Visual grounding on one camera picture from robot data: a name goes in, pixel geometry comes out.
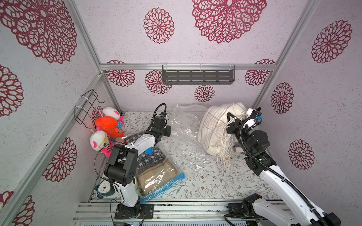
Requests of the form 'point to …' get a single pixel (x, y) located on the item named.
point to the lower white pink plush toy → (100, 141)
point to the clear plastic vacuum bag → (184, 145)
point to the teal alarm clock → (105, 188)
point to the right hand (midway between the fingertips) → (229, 112)
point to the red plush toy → (109, 125)
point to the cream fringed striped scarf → (213, 133)
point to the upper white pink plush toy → (110, 111)
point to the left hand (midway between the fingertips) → (167, 127)
